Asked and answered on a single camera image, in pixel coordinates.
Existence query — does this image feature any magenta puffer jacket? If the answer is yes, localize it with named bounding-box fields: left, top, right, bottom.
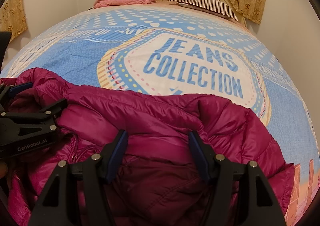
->
left=0, top=67, right=296, bottom=226

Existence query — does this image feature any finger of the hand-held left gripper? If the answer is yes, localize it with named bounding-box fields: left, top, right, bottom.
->
left=0, top=98, right=68, bottom=126
left=0, top=82, right=34, bottom=108

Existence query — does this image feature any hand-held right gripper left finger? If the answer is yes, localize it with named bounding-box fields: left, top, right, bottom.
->
left=31, top=130, right=129, bottom=226

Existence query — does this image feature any pink and blue printed blanket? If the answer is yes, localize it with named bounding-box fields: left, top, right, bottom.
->
left=0, top=1, right=320, bottom=226

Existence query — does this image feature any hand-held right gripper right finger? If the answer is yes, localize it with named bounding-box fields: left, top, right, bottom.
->
left=188, top=131, right=287, bottom=226

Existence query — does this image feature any striped pillow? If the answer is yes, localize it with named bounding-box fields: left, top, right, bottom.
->
left=169, top=0, right=239, bottom=21

